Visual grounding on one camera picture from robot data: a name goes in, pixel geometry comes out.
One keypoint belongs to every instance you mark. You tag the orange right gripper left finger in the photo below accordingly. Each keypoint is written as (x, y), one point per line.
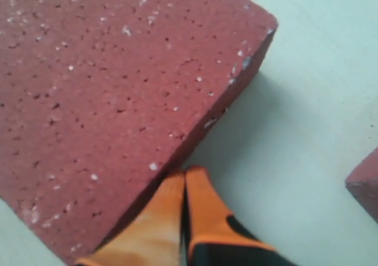
(153, 237)

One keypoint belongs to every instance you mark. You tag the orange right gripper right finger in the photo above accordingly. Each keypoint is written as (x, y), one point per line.
(215, 236)

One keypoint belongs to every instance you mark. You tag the red brick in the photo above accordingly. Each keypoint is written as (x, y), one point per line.
(362, 184)
(100, 97)

